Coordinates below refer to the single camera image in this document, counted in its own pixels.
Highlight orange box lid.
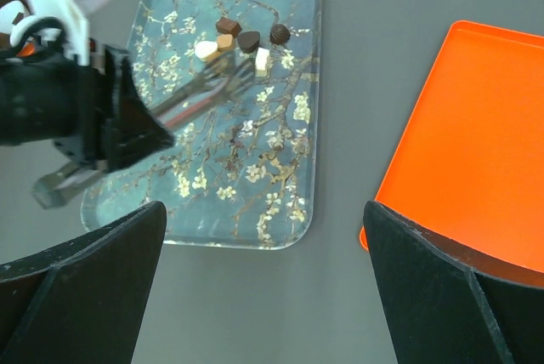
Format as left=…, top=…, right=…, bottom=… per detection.
left=374, top=20, right=543, bottom=289

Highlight orange caramel square chocolate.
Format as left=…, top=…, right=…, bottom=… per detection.
left=217, top=34, right=235, bottom=52

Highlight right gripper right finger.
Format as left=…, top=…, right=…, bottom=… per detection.
left=363, top=201, right=543, bottom=363

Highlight dark round chocolate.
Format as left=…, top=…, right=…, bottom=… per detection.
left=269, top=24, right=291, bottom=45

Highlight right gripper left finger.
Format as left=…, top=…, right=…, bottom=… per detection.
left=1, top=202, right=167, bottom=363

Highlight floral blue tray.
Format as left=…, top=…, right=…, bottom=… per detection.
left=81, top=0, right=322, bottom=250

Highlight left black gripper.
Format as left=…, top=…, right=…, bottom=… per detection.
left=53, top=44, right=174, bottom=173

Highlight metal tongs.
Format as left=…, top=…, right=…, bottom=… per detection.
left=31, top=52, right=256, bottom=209

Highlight brown square chocolate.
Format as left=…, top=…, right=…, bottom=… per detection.
left=215, top=17, right=242, bottom=37

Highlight dark heart chocolate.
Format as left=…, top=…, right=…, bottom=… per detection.
left=237, top=31, right=261, bottom=54

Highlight white rectangular chocolate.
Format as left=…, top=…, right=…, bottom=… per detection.
left=255, top=47, right=270, bottom=77

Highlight white heart chocolate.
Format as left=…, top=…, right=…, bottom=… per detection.
left=194, top=40, right=218, bottom=62

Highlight orange chocolate box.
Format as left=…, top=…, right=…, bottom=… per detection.
left=1, top=0, right=37, bottom=59

